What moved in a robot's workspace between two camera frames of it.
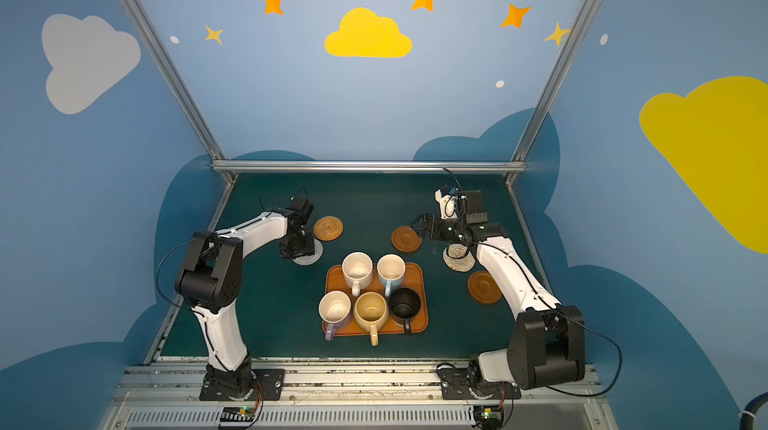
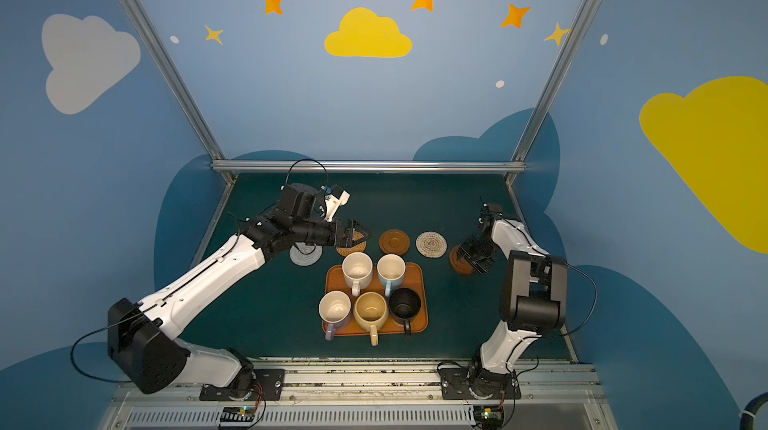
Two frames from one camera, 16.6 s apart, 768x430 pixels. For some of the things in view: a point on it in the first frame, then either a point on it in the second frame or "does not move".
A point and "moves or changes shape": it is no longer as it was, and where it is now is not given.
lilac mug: x=334 y=309 does not move
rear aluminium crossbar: x=368 y=166 does not move
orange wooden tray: x=414 y=278 does not move
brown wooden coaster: x=483 y=288 -> x=461 y=265
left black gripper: x=294 y=244 -> x=341 y=232
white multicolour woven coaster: x=452 y=258 -> x=431 y=244
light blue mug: x=390 y=270 does not move
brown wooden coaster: x=406 y=239 moves or changes shape
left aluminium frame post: x=168 y=64 does not move
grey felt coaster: x=307 y=260 does not move
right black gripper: x=439 y=229 -> x=478 y=247
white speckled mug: x=357 y=269 does not move
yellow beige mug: x=370 y=312 does not move
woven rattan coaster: x=328 y=228 moves or changes shape
